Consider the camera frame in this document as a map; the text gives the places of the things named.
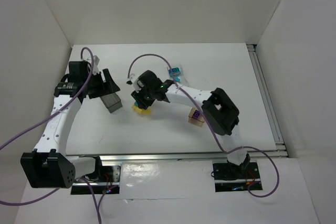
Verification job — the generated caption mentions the yellow lego pieces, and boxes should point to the yellow lego pieces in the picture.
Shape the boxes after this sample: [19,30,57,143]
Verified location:
[132,105,151,115]

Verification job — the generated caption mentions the aluminium rail right side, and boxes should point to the aluminium rail right side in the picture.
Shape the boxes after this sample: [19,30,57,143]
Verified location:
[246,44,289,157]

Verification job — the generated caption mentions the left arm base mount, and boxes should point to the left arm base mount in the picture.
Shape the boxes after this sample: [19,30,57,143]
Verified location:
[71,164,121,195]

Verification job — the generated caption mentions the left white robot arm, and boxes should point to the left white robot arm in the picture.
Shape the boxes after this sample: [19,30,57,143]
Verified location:
[20,57,122,188]

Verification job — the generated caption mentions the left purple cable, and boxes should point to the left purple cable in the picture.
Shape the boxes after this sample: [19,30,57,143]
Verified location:
[0,47,111,224]

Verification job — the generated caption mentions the clear plastic container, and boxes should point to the clear plastic container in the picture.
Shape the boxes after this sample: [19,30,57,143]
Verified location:
[167,63,189,87]

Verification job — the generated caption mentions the aluminium rail front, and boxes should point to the aluminium rail front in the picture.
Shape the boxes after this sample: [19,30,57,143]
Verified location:
[67,152,227,163]

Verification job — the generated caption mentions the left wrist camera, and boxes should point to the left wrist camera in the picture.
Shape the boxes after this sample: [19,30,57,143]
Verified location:
[91,55,100,75]

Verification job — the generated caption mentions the amber translucent container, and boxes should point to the amber translucent container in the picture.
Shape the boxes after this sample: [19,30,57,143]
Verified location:
[188,108,205,127]

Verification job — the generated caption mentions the aluminium rail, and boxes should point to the aluminium rail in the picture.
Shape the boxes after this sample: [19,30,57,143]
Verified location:
[67,152,227,163]
[246,44,289,157]

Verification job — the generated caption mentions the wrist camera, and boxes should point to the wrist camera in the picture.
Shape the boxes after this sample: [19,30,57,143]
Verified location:
[127,73,143,92]
[91,55,100,75]

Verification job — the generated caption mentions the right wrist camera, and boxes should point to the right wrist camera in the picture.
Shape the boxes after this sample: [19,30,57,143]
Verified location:
[127,73,143,92]

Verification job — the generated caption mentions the purple rounded printed lego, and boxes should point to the purple rounded printed lego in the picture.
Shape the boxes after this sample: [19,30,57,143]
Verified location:
[192,110,201,120]

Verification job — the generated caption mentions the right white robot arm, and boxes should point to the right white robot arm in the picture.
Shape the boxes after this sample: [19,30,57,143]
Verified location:
[127,70,250,174]

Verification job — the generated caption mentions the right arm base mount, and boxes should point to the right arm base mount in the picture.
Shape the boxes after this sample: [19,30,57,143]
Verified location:
[211,162,263,193]

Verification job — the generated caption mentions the grey translucent container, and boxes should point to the grey translucent container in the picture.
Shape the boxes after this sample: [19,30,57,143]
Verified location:
[100,93,122,113]

